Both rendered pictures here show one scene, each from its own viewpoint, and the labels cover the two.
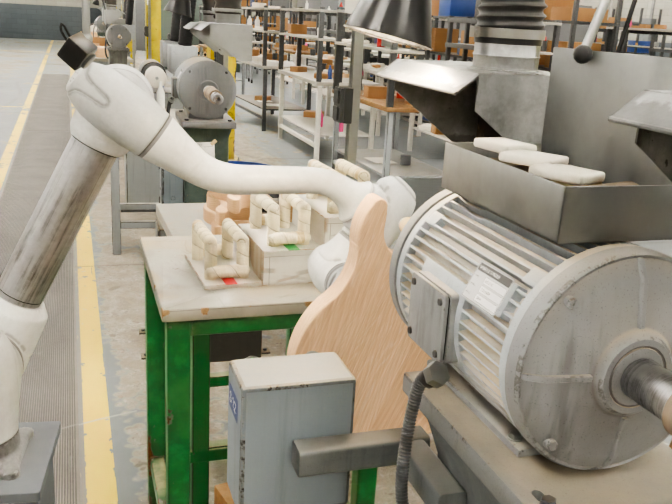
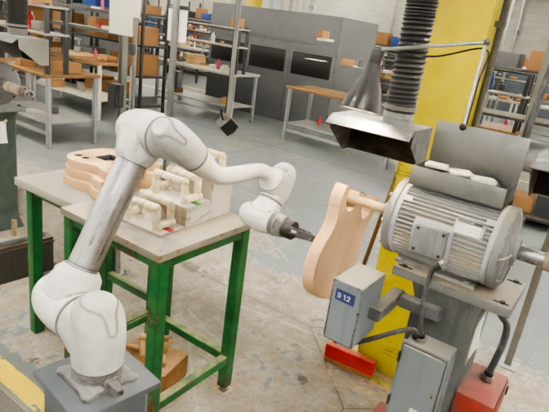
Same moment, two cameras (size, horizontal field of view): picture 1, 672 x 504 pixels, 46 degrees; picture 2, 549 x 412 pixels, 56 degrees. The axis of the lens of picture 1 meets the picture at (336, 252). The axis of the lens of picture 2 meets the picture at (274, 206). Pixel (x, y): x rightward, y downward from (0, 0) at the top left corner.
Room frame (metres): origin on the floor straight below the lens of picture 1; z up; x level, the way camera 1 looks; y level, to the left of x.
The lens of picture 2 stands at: (0.08, 1.13, 1.78)
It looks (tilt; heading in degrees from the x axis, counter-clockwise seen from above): 19 degrees down; 322
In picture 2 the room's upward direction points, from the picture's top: 8 degrees clockwise
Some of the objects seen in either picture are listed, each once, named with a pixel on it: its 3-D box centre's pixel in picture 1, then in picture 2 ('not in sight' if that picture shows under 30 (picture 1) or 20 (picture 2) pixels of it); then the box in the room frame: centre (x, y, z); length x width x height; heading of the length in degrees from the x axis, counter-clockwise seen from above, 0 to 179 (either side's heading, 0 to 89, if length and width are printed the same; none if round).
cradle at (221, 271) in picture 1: (227, 271); (165, 223); (1.88, 0.27, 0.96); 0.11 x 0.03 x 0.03; 113
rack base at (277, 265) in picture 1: (278, 251); (175, 205); (2.03, 0.16, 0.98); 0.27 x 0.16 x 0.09; 23
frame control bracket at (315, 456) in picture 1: (361, 450); (386, 303); (0.96, -0.05, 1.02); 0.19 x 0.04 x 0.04; 109
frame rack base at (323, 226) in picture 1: (332, 235); (198, 190); (2.09, 0.01, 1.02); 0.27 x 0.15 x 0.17; 23
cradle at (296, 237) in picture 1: (289, 237); (192, 197); (1.94, 0.12, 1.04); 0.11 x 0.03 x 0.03; 113
